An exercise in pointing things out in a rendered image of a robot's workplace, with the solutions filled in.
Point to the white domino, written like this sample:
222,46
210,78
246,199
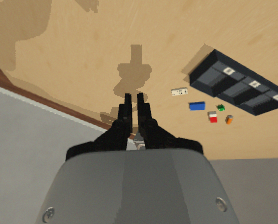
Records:
179,91

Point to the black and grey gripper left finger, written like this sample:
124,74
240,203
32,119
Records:
115,138

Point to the dark grey rack of bins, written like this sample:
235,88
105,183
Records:
218,84

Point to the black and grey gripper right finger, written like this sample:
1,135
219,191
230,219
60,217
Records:
155,136

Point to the orange battery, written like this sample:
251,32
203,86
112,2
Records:
230,117

